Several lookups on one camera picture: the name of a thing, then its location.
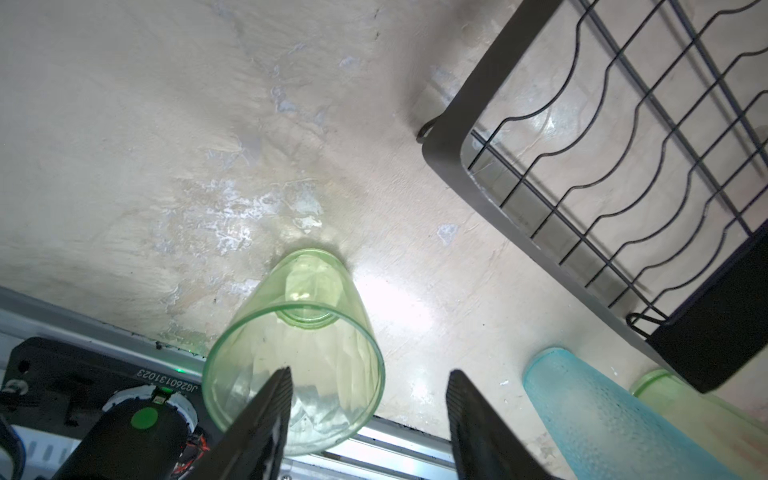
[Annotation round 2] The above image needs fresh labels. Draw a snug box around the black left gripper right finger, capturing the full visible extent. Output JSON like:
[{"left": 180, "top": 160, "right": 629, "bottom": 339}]
[{"left": 446, "top": 369, "right": 553, "bottom": 479}]

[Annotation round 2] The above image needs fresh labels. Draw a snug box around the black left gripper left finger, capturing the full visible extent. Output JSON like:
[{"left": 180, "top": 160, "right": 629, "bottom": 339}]
[{"left": 190, "top": 367, "right": 293, "bottom": 480}]

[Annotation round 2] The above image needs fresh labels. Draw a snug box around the teal frosted cup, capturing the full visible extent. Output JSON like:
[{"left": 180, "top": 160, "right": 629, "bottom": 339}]
[{"left": 522, "top": 348, "right": 738, "bottom": 479}]

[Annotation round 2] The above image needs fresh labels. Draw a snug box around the green cup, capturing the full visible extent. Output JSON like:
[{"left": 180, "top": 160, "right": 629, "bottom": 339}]
[
  {"left": 630, "top": 369, "right": 767, "bottom": 479},
  {"left": 202, "top": 248, "right": 386, "bottom": 456}
]

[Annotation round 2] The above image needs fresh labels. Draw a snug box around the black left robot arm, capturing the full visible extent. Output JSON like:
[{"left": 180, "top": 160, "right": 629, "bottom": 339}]
[{"left": 54, "top": 368, "right": 549, "bottom": 479}]

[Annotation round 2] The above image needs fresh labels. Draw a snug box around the black two-tier dish rack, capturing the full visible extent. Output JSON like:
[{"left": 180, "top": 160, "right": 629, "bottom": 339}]
[{"left": 417, "top": 1, "right": 767, "bottom": 393}]

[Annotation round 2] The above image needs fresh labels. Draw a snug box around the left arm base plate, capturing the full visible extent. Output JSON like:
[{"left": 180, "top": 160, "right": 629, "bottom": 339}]
[{"left": 1, "top": 337, "right": 221, "bottom": 444}]

